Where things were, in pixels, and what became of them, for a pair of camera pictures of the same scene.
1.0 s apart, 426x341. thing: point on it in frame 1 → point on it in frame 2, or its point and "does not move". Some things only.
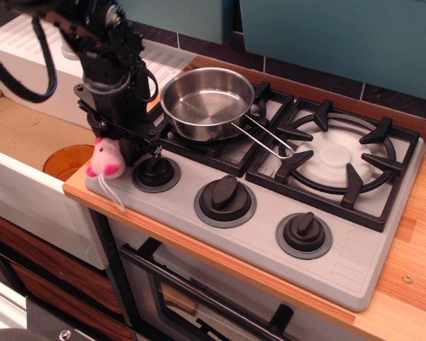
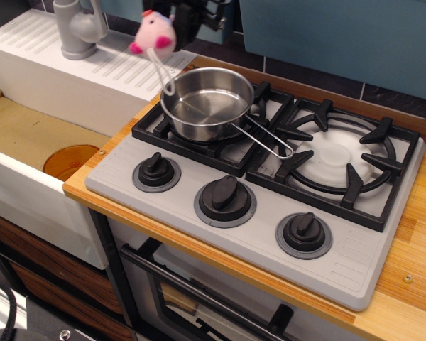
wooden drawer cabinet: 55,279 does not move
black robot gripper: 118,98 → 189,15
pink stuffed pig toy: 107,161 → 155,35
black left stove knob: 155,175 does not move
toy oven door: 175,295 does not move
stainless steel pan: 204,104 does not move
